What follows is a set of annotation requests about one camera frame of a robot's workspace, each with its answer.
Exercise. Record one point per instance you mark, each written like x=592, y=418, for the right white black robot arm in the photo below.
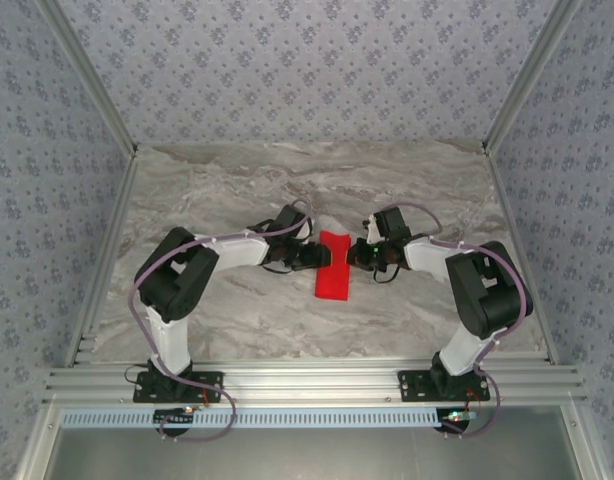
x=432, y=255

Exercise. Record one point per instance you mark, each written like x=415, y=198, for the grey metal sheet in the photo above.
x=312, y=455

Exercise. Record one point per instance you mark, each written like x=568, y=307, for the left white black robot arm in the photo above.
x=237, y=252

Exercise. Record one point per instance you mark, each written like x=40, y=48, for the wide aluminium frame rail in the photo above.
x=312, y=380

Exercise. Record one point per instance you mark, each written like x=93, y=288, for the aluminium frame post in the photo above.
x=532, y=75
x=87, y=75

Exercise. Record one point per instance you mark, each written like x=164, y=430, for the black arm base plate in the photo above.
x=207, y=385
x=412, y=385

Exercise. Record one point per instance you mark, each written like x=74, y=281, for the small electronics board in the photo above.
x=174, y=416
x=457, y=416

